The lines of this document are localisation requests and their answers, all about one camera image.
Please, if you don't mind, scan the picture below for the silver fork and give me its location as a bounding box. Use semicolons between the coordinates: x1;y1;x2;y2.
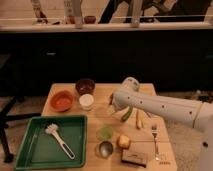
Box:
151;125;161;161

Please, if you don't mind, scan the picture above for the orange bowl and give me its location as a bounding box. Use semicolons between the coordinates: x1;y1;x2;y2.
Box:
50;90;74;112

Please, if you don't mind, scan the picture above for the white cup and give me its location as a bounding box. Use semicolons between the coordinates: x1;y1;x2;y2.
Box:
79;94;94;110

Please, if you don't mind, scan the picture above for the purple bowl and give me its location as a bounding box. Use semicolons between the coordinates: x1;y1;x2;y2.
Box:
75;78;95;95

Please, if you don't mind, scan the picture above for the brown bowl on shelf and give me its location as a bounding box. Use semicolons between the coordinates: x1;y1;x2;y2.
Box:
84;16;96;24

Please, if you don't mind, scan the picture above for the white dish brush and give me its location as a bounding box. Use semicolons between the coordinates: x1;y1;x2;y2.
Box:
45;123;75;160

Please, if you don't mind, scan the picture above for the green chili pepper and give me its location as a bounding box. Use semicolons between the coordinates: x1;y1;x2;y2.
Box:
121;107;133;122

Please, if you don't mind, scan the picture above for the yellow potato toy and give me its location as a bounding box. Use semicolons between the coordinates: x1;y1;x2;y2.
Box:
117;135;131;149

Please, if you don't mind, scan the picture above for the black office chair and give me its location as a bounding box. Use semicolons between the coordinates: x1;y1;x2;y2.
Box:
0;57;40;163

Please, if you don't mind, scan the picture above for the green plastic tray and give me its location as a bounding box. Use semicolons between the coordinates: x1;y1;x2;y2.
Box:
15;115;87;171

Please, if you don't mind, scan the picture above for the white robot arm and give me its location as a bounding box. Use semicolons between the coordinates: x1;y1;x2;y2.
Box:
112;77;213;171

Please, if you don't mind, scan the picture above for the green cup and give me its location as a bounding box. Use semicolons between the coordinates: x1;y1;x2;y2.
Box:
96;126;113;141

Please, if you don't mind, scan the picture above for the metal cup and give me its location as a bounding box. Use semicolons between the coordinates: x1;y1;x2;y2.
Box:
99;141;114;158

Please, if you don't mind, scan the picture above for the brown sponge block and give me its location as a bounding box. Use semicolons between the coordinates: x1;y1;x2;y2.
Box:
121;149;148;167

